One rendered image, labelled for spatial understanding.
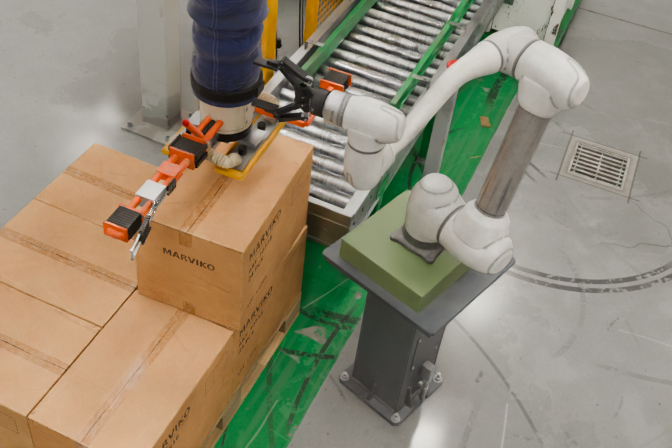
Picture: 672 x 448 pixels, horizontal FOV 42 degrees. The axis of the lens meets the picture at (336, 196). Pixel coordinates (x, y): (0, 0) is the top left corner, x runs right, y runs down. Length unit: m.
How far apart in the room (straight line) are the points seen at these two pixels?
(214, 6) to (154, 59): 1.98
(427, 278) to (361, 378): 0.80
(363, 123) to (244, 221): 0.77
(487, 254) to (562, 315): 1.40
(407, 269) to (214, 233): 0.65
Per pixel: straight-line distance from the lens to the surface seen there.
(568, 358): 3.98
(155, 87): 4.59
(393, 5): 4.94
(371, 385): 3.59
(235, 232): 2.85
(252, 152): 2.85
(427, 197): 2.84
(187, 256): 2.93
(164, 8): 4.30
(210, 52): 2.63
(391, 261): 2.96
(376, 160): 2.34
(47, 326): 3.16
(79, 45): 5.42
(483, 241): 2.77
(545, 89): 2.53
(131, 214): 2.46
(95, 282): 3.26
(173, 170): 2.60
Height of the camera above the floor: 2.97
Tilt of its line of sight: 42 degrees down
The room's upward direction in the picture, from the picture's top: 8 degrees clockwise
